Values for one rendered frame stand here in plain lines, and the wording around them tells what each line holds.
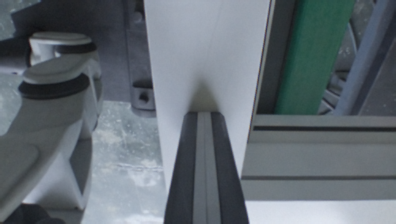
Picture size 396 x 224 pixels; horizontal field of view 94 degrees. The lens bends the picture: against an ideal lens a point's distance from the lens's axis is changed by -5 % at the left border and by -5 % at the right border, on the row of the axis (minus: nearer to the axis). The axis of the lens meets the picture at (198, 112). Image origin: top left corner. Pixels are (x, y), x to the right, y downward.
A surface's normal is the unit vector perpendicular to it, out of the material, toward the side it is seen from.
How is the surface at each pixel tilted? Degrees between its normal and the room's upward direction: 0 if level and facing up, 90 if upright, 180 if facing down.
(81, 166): 90
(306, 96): 0
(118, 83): 0
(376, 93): 0
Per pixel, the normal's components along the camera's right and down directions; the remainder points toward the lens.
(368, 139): -0.02, 0.51
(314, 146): 0.00, -0.86
